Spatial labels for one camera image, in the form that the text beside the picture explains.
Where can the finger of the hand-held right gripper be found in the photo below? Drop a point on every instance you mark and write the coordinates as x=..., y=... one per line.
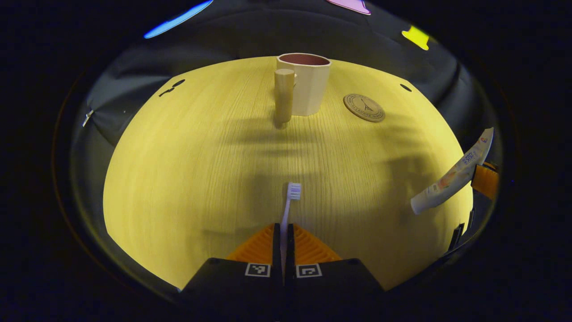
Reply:
x=486, y=181

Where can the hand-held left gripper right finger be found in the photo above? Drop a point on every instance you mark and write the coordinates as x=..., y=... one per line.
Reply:
x=290, y=250

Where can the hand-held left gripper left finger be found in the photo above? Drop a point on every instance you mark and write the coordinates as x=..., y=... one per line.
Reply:
x=277, y=250

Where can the white toothpaste tube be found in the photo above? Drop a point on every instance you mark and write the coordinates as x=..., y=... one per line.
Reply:
x=451, y=179

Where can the white toothbrush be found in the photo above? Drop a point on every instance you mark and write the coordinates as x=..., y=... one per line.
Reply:
x=286, y=210

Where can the round wooden coaster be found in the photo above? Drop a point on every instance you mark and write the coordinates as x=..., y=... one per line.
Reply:
x=364, y=108

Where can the black backdrop cloth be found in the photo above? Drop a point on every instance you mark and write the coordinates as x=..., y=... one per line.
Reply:
x=223, y=36

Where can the black bracket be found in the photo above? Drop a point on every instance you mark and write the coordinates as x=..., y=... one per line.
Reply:
x=456, y=236

